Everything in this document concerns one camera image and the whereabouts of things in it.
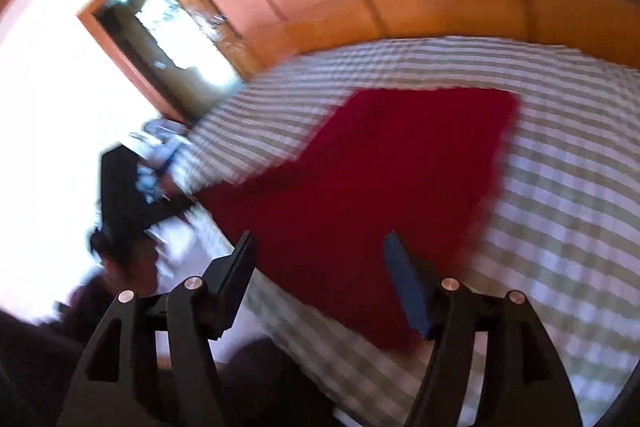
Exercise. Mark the wooden framed window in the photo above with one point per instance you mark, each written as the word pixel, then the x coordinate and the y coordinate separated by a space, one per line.
pixel 165 27

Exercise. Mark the red long-sleeved sweater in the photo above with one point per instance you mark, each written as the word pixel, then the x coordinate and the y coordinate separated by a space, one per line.
pixel 380 177

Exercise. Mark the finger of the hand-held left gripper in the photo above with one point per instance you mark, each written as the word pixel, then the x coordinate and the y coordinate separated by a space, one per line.
pixel 180 206

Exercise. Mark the green white checkered bed sheet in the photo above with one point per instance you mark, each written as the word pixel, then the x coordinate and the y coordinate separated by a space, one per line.
pixel 560 207

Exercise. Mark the person's dark clothing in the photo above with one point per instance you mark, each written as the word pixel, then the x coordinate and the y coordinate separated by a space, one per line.
pixel 45 357

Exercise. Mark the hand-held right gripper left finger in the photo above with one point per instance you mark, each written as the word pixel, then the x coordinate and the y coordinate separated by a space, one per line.
pixel 235 287

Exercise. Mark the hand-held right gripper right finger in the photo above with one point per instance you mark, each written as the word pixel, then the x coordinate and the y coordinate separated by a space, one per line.
pixel 410 292

